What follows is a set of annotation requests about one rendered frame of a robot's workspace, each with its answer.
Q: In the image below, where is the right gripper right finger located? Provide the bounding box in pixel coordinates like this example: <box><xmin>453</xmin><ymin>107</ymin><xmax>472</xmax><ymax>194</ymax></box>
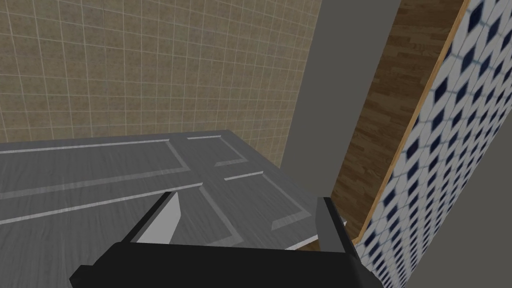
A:
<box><xmin>314</xmin><ymin>196</ymin><xmax>359</xmax><ymax>257</ymax></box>

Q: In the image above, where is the grey panelled door leaf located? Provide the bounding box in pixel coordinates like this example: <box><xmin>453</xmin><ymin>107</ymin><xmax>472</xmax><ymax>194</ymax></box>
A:
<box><xmin>0</xmin><ymin>129</ymin><xmax>347</xmax><ymax>288</ymax></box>

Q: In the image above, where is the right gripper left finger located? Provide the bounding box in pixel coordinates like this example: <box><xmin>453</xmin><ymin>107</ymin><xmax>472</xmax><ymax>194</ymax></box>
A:
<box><xmin>122</xmin><ymin>191</ymin><xmax>182</xmax><ymax>245</ymax></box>

